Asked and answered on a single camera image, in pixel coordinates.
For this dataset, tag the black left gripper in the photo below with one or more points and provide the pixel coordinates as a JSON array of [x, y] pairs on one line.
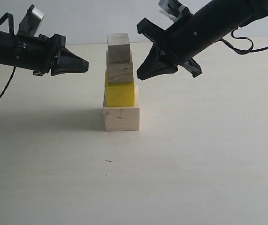
[[43, 54]]

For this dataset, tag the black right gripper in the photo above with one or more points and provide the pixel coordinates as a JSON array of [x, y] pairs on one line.
[[171, 48]]

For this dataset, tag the medium wooden cube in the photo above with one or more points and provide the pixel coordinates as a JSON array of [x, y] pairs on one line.
[[118, 73]]

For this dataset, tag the small wooden cube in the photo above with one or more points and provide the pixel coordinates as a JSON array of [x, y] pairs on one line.
[[118, 47]]

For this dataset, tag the yellow cube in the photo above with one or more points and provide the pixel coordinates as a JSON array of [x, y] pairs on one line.
[[120, 94]]

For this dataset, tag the large wooden base cube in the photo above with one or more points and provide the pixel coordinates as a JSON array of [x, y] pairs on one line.
[[126, 118]]

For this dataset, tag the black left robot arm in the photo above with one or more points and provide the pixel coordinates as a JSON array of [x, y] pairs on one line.
[[7, 50]]

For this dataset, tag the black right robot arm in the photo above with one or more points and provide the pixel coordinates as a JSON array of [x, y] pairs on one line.
[[221, 17]]

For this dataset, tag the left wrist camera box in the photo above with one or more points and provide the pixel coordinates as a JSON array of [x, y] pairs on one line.
[[31, 21]]

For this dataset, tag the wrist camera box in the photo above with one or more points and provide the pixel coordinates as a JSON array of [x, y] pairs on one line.
[[173, 9], [31, 21]]

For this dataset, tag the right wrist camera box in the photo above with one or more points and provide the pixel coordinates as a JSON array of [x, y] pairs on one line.
[[173, 9]]

